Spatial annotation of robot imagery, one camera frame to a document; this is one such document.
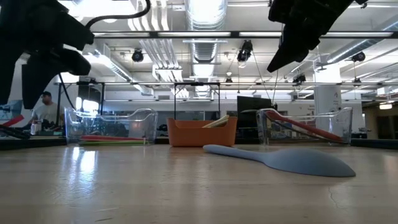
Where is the pale yellow handled knife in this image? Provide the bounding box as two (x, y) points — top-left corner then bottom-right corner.
(201, 114), (230, 129)

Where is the grey-blue silicone spoon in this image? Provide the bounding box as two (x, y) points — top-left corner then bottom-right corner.
(202, 144), (357, 179)

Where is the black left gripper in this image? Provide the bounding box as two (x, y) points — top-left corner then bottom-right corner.
(0, 0), (94, 110)

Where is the red silicone spatula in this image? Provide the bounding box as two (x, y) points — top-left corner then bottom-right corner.
(80, 134), (146, 141)

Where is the black background frame rig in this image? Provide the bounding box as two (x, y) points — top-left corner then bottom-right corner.
(55, 81), (222, 138)

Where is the orange plastic bin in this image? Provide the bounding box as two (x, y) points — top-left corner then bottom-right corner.
(167, 116), (239, 148)

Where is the black overhead rig bar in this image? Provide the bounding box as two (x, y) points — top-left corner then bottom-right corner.
(91, 30), (398, 40)

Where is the red slotted silicone spoon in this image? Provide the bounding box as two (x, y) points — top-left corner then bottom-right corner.
(265, 111), (345, 143)

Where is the clear plastic bin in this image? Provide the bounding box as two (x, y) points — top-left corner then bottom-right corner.
(256, 107), (354, 146)
(64, 108), (159, 146)

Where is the red angled bar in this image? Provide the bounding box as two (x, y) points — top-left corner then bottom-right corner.
(0, 114), (25, 128)

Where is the white round column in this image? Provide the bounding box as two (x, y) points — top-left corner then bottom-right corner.
(313, 67), (342, 138)

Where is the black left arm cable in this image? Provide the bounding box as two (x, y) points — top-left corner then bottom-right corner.
(58, 0), (152, 110)

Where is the silver ventilation duct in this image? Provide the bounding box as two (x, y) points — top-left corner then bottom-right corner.
(325, 39), (386, 65)
(185, 0), (228, 97)

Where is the person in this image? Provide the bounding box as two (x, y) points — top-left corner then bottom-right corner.
(29, 90), (60, 130)

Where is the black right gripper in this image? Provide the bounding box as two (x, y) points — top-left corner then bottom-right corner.
(266, 0), (355, 74)

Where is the metal cup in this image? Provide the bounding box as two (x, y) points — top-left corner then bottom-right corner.
(30, 120), (43, 136)

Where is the blue wall screen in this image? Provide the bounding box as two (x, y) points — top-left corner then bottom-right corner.
(0, 104), (24, 121)

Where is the thin hanging black cable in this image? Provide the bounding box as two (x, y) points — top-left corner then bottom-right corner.
(272, 70), (280, 105)
(252, 51), (272, 101)

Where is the black monitor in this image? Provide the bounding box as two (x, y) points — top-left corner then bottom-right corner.
(236, 95), (272, 113)

